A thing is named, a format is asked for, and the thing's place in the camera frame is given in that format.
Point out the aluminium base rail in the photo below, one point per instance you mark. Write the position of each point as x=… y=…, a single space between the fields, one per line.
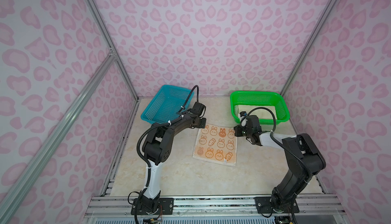
x=313 y=205

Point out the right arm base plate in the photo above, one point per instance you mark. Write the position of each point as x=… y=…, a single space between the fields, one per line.
x=271 y=205

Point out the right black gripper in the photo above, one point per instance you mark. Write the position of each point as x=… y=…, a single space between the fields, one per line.
x=235 y=129

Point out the teal plastic basket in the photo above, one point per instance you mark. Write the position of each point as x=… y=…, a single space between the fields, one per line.
x=166 y=103

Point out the green plastic basket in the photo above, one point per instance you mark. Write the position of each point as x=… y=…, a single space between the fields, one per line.
x=259 y=99

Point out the left corner aluminium post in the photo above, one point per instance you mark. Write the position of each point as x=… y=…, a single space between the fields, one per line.
x=93 y=8

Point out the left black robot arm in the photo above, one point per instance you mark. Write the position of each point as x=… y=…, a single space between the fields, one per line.
x=154 y=148

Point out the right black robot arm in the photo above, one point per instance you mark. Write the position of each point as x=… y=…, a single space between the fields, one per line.
x=304 y=159

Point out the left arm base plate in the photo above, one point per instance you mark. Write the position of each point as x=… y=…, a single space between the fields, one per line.
x=148 y=206

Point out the left diagonal aluminium strut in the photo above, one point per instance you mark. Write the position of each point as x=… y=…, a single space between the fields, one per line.
x=29 y=176

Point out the right corner aluminium post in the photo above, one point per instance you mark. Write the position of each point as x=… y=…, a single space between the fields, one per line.
x=325 y=15

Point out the orange patterned towel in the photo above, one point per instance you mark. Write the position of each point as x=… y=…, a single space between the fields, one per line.
x=216 y=144

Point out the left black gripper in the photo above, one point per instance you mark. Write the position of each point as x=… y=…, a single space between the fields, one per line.
x=204 y=124

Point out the corner aluminium post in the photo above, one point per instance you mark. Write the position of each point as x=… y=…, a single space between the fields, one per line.
x=325 y=15
x=93 y=8

